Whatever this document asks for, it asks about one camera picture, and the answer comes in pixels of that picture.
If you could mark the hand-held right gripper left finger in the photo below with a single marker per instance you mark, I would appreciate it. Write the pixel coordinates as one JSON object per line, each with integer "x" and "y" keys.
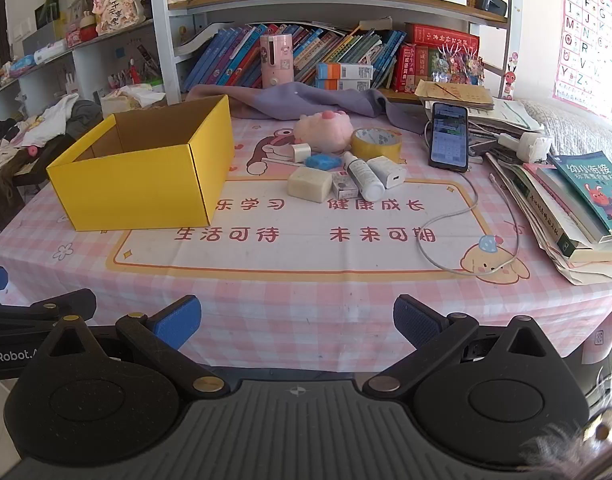
{"x": 178, "y": 312}

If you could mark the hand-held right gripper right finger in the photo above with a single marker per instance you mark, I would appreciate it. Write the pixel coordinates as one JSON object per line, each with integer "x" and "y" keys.
{"x": 415, "y": 317}

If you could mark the yellow cardboard box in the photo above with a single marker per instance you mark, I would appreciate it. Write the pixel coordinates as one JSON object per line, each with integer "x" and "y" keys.
{"x": 135, "y": 185}

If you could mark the white plastic bottle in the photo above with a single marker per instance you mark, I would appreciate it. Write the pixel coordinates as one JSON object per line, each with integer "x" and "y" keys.
{"x": 366, "y": 182}

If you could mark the white charger adapter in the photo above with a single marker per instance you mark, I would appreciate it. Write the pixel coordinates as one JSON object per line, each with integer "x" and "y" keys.
{"x": 388, "y": 172}

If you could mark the small red white carton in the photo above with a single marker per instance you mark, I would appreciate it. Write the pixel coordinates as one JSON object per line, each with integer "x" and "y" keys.
{"x": 343, "y": 187}

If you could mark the yellow tape roll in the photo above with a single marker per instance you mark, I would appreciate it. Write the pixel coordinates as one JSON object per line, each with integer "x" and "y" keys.
{"x": 376, "y": 153}

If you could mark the cream soap bar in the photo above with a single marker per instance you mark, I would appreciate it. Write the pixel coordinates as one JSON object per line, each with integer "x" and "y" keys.
{"x": 308, "y": 185}

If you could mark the blue packet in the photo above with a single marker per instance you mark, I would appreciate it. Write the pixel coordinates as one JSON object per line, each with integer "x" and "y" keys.
{"x": 322, "y": 161}

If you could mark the small white wall plug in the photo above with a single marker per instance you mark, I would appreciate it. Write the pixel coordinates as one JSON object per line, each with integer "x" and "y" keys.
{"x": 301, "y": 152}

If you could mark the pink plush toy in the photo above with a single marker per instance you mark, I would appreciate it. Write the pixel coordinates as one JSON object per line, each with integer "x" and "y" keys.
{"x": 321, "y": 132}

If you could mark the pink printed tablecloth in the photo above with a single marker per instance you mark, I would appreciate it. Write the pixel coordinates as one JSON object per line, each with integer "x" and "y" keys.
{"x": 286, "y": 285}

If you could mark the pile of clothes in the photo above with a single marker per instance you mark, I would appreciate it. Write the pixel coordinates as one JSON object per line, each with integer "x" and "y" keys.
{"x": 40, "y": 125}

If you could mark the stack of workbooks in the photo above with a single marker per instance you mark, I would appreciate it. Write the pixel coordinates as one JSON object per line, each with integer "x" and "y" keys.
{"x": 551, "y": 230}

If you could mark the black smartphone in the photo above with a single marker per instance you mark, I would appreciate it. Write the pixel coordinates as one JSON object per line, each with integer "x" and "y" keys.
{"x": 448, "y": 135}

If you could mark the grey fluffy trim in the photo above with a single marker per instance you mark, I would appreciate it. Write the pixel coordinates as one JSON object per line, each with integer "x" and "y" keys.
{"x": 566, "y": 445}

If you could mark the white plastic device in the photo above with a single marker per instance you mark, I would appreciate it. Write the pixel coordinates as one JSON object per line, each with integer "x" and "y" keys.
{"x": 528, "y": 146}

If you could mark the white plastic bag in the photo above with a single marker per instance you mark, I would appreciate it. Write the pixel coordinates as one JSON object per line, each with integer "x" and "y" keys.
{"x": 130, "y": 97}

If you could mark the teal children's book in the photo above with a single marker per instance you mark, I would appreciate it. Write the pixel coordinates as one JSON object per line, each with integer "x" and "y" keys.
{"x": 593, "y": 190}

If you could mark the pile of papers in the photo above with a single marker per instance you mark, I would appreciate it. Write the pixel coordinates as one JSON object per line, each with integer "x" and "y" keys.
{"x": 506, "y": 115}

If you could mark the brown paper envelope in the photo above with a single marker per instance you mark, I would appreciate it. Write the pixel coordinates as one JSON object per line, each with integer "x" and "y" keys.
{"x": 451, "y": 94}

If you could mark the white cabinet shelf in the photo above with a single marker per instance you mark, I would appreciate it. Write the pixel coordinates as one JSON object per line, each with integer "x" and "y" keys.
{"x": 85, "y": 60}

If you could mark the blue orange white box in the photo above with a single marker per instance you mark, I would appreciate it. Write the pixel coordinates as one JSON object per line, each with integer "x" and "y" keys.
{"x": 343, "y": 85}
{"x": 343, "y": 71}

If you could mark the purple fleece cloth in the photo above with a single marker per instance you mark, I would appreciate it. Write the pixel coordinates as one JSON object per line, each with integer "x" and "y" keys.
{"x": 306, "y": 97}

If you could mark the grey quilted blanket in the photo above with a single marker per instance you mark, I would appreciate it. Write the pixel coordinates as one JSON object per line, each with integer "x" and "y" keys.
{"x": 571, "y": 125}

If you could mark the thick red dictionary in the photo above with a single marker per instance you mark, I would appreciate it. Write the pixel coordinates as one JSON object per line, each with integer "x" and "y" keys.
{"x": 403, "y": 67}

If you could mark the red tan spined dictionary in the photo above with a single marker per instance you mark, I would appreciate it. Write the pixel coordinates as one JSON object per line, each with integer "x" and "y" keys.
{"x": 421, "y": 65}

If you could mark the colourful ornament bundle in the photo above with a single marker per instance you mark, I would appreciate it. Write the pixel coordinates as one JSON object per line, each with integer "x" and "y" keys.
{"x": 458, "y": 65}

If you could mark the row of children's books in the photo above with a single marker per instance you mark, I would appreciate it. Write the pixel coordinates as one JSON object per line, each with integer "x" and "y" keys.
{"x": 225, "y": 55}

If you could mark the large red book box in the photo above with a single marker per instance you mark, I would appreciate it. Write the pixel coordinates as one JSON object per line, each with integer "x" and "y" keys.
{"x": 436, "y": 36}

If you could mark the pink cartoon figure card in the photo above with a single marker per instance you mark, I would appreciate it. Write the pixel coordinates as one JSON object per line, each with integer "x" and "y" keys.
{"x": 116, "y": 7}

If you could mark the black box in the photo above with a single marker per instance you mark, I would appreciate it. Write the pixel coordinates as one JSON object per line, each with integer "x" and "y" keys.
{"x": 491, "y": 1}

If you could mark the white metal shelf frame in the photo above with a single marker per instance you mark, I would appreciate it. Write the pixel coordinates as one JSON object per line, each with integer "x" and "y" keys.
{"x": 160, "y": 35}

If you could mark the alphabet wall poster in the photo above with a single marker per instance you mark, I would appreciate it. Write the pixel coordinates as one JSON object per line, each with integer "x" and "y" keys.
{"x": 593, "y": 30}

